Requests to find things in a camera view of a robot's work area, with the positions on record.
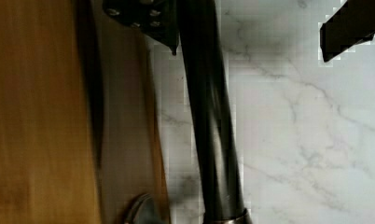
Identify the bamboo drawer cabinet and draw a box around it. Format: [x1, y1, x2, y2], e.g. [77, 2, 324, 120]
[0, 0, 170, 224]

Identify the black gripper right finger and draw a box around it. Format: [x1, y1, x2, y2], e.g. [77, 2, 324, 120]
[320, 0, 375, 63]

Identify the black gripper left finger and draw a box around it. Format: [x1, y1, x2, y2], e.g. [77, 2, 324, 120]
[103, 0, 179, 55]

